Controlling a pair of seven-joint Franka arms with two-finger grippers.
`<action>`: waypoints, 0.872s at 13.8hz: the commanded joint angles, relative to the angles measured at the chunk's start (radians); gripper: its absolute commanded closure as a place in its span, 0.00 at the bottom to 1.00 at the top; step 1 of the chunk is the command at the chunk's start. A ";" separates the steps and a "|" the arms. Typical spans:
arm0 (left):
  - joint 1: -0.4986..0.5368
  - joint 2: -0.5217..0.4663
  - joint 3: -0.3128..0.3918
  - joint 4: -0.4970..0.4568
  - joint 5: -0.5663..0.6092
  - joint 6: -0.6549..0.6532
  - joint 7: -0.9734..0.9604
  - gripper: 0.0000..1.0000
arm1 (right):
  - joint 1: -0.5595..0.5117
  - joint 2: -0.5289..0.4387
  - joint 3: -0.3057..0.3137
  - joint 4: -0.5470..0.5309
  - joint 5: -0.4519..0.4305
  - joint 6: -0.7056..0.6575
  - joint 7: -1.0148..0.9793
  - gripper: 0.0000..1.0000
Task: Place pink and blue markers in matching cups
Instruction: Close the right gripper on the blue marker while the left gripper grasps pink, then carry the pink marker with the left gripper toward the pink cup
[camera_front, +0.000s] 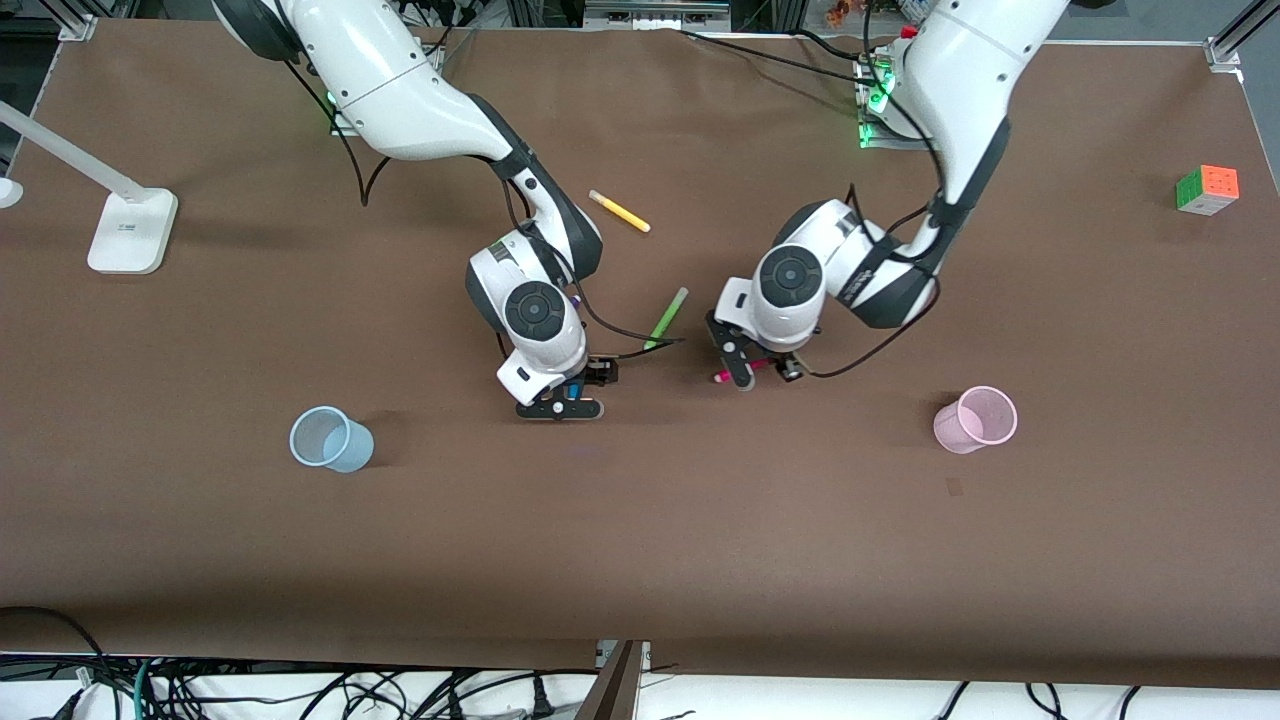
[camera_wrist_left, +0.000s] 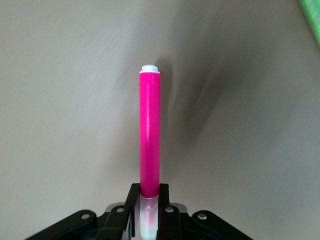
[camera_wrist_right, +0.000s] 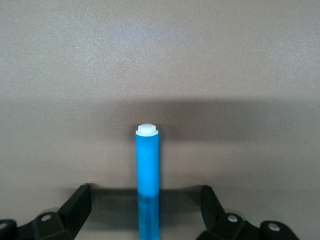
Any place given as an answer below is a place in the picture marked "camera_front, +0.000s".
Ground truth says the grey metal back frame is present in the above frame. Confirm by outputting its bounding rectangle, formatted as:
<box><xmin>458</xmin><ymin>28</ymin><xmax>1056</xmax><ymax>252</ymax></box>
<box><xmin>585</xmin><ymin>0</ymin><xmax>731</xmax><ymax>31</ymax></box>

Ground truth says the white lamp stand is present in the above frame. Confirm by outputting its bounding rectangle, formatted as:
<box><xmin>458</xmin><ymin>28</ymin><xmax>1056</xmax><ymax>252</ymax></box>
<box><xmin>0</xmin><ymin>98</ymin><xmax>179</xmax><ymax>275</ymax></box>

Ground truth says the yellow marker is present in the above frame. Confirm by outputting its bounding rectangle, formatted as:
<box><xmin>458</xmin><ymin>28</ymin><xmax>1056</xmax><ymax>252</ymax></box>
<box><xmin>588</xmin><ymin>189</ymin><xmax>652</xmax><ymax>234</ymax></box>

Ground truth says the black cable on table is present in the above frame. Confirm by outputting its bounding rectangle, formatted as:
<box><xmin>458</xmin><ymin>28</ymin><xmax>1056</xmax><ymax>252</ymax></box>
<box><xmin>680</xmin><ymin>28</ymin><xmax>873</xmax><ymax>85</ymax></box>

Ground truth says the thick black floor cable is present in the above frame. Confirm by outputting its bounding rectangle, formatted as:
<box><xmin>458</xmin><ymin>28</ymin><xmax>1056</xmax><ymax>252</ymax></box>
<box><xmin>0</xmin><ymin>605</ymin><xmax>106</xmax><ymax>681</ymax></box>

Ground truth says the rubik's cube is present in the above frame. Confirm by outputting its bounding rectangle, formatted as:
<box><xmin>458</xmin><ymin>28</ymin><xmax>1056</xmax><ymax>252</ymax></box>
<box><xmin>1176</xmin><ymin>164</ymin><xmax>1241</xmax><ymax>217</ymax></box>

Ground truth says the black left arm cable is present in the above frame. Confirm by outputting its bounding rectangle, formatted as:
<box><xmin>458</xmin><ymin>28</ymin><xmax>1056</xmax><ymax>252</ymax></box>
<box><xmin>805</xmin><ymin>60</ymin><xmax>949</xmax><ymax>380</ymax></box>

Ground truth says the green marker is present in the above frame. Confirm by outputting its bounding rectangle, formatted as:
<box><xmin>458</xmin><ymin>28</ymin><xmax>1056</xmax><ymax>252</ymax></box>
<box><xmin>643</xmin><ymin>287</ymin><xmax>690</xmax><ymax>353</ymax></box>

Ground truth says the blue plastic cup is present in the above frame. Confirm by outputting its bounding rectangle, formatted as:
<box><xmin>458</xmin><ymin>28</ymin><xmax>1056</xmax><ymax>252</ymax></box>
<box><xmin>290</xmin><ymin>406</ymin><xmax>375</xmax><ymax>474</ymax></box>

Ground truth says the pink plastic cup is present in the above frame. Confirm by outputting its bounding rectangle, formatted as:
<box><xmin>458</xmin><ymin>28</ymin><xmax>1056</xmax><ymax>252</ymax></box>
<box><xmin>933</xmin><ymin>386</ymin><xmax>1019</xmax><ymax>455</ymax></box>

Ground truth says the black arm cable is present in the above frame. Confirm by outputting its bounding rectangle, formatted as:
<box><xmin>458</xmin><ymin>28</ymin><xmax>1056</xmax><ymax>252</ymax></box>
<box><xmin>283</xmin><ymin>58</ymin><xmax>687</xmax><ymax>363</ymax></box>
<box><xmin>805</xmin><ymin>60</ymin><xmax>949</xmax><ymax>380</ymax></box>

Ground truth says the dark table support beam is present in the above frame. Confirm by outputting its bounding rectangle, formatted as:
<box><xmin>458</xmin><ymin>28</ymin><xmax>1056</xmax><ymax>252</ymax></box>
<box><xmin>575</xmin><ymin>640</ymin><xmax>651</xmax><ymax>720</ymax></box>

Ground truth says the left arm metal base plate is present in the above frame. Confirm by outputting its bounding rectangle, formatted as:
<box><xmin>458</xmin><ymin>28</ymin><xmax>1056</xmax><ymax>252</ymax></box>
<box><xmin>857</xmin><ymin>50</ymin><xmax>936</xmax><ymax>151</ymax></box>

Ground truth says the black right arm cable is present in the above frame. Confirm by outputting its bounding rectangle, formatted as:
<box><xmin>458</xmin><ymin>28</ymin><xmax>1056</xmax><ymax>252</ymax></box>
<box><xmin>283</xmin><ymin>58</ymin><xmax>687</xmax><ymax>363</ymax></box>

